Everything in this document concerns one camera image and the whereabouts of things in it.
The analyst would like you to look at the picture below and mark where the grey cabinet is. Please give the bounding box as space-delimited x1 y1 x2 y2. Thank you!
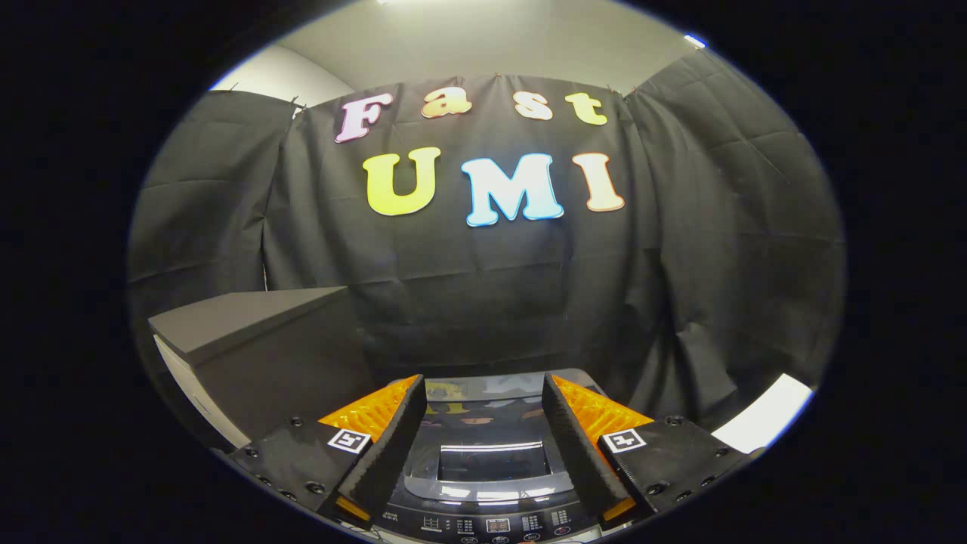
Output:
147 286 378 454

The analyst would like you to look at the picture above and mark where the white flat sheet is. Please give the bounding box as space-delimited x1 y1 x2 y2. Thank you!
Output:
712 374 815 454

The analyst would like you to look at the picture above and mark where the black washing machine lid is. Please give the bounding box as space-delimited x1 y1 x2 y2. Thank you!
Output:
404 369 605 505

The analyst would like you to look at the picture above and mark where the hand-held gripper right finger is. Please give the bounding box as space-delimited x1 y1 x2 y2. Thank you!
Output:
541 372 756 530

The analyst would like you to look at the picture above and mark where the dark grey washing machine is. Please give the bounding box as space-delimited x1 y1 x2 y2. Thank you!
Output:
378 369 614 544

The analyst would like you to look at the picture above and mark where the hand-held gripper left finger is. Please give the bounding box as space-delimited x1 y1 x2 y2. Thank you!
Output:
229 374 428 530

